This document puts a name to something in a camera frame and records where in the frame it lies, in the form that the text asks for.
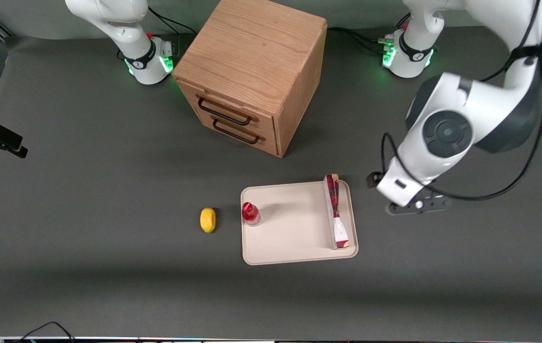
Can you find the small red bottle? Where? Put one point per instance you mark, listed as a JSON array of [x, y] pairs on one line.
[[250, 213]]

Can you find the wooden drawer front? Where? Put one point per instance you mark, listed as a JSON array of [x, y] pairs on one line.
[[270, 145], [267, 125]]

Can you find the yellow round sponge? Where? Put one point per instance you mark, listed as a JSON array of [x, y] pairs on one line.
[[208, 220]]

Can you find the wooden drawer cabinet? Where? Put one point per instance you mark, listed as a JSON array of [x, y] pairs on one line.
[[251, 52]]

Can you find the red cookie box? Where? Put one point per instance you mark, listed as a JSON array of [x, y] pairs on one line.
[[335, 209]]

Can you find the beige plastic tray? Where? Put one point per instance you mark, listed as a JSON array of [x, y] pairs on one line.
[[294, 228]]

